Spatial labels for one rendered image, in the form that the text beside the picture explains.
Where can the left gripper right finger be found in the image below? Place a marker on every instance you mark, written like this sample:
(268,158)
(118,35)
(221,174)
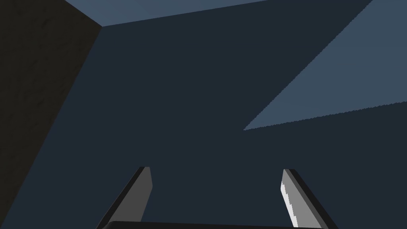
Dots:
(302,203)

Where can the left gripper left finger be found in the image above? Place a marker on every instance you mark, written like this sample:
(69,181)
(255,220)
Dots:
(133,200)

